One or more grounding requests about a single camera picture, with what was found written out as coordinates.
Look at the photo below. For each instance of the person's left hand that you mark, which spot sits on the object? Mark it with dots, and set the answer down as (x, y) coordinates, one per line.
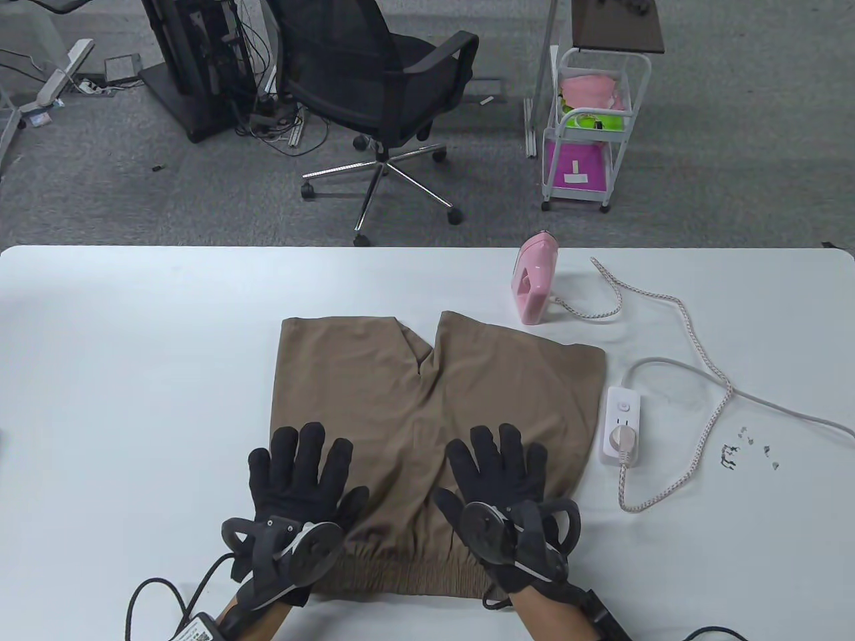
(294, 481)

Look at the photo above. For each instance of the person's right hand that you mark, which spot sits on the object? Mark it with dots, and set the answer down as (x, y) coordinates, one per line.
(501, 474)

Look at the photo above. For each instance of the brown shorts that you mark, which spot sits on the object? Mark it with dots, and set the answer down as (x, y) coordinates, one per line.
(434, 400)

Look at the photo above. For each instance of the pink electric iron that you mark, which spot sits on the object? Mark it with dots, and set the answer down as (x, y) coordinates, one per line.
(534, 287)

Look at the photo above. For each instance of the person's left forearm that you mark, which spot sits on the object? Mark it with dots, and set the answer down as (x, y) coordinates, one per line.
(257, 621)

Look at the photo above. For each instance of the black right hand tracker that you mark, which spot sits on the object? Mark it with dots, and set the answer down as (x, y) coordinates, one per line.
(494, 527)

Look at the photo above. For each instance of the black hand tracker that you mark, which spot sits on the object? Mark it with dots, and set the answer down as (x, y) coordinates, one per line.
(494, 527)
(300, 547)

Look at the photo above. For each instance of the black left hand tracker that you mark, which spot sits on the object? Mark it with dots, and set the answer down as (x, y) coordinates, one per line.
(300, 547)

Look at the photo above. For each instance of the black labelled wrist box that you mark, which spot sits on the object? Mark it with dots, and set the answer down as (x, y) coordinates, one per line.
(197, 627)

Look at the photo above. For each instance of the black plain wrist box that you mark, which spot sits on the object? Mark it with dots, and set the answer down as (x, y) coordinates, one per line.
(604, 617)

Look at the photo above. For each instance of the white table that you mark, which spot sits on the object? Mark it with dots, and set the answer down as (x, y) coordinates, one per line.
(133, 334)

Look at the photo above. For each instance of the magenta box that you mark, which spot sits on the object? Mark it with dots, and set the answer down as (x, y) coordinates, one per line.
(574, 163)

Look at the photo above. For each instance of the white rolling cart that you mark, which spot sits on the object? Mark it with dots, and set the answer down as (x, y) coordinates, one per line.
(618, 153)

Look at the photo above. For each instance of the green plastic item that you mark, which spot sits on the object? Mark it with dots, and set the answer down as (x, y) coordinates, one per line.
(591, 121)

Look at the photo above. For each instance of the pink cloth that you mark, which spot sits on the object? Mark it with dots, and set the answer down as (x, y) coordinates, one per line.
(588, 90)

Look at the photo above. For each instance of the black equipment tower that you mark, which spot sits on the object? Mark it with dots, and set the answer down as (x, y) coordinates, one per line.
(200, 67)

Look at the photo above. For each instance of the black office chair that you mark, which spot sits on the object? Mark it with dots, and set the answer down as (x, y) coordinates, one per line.
(361, 60)

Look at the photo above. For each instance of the white floor power strip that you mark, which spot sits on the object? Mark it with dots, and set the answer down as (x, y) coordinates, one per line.
(89, 85)

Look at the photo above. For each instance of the grey flat box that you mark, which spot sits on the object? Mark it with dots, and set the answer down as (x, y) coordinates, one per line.
(122, 69)

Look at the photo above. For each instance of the dark brown desk top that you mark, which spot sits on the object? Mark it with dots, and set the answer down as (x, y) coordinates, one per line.
(614, 23)

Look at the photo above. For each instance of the white desk foot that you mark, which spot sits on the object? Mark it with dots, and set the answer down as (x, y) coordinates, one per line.
(63, 70)

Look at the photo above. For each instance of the white metal frame leg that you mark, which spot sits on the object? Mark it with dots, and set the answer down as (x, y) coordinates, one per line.
(542, 67)

